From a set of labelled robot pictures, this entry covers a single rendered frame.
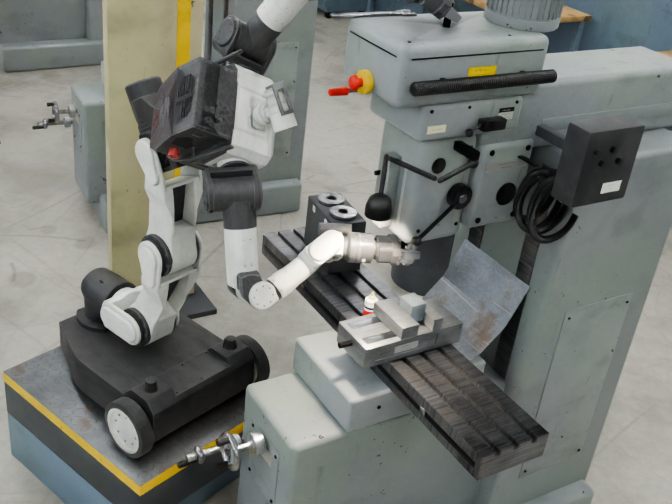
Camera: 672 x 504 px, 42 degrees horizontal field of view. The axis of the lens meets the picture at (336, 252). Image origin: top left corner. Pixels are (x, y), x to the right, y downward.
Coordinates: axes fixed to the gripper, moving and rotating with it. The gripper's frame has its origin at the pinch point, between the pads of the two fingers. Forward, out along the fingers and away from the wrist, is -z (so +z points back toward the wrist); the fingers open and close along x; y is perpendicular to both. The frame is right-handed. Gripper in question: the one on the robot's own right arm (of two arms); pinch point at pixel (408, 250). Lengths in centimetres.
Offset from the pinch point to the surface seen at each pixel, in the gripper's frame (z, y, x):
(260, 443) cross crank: 39, 55, -22
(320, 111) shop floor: -25, 124, 439
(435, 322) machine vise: -8.9, 17.3, -11.2
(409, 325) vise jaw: -0.4, 16.4, -14.6
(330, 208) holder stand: 17.8, 8.9, 41.6
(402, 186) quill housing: 6.7, -23.8, -7.5
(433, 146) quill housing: 1.3, -37.4, -11.4
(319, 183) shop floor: -13, 124, 305
